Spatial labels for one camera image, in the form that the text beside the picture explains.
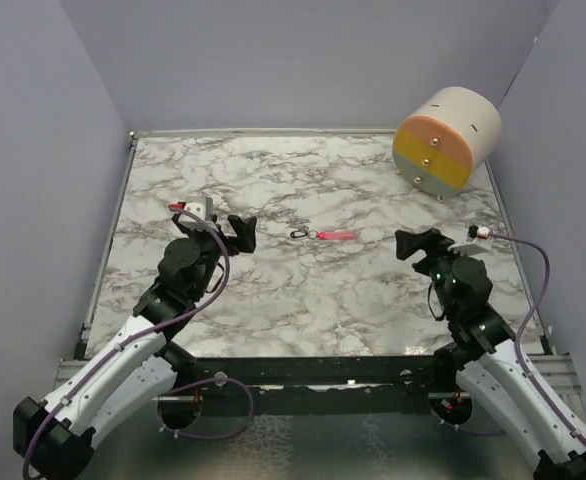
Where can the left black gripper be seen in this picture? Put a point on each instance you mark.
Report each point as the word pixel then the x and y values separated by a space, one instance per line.
pixel 244 241

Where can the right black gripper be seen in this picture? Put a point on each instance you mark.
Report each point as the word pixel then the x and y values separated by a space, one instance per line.
pixel 435 244

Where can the cylindrical pastel drawer box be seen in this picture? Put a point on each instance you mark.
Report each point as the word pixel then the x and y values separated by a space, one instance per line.
pixel 439 146

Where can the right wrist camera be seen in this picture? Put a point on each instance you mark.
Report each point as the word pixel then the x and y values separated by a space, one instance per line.
pixel 478 241

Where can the aluminium table frame rail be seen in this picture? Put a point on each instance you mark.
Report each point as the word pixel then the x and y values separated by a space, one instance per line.
pixel 79 352

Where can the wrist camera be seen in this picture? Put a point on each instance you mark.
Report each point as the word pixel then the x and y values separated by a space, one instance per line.
pixel 478 241
pixel 193 212

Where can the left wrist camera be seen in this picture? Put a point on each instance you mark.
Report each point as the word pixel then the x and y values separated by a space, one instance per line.
pixel 193 212

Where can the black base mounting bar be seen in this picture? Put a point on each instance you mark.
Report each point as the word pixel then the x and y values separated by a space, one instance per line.
pixel 317 385

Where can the black head silver key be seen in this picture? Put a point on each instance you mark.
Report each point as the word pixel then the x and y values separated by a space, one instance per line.
pixel 300 233

